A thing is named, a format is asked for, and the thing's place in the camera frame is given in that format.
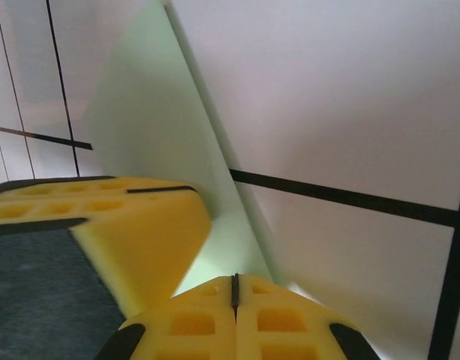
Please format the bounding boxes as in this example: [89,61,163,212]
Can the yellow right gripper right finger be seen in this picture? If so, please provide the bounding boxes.
[233,274,373,360]

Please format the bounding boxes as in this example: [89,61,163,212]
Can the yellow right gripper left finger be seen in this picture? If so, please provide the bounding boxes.
[90,274,237,360]

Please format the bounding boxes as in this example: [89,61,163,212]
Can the light green paper sheet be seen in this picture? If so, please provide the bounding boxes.
[83,0,290,301]

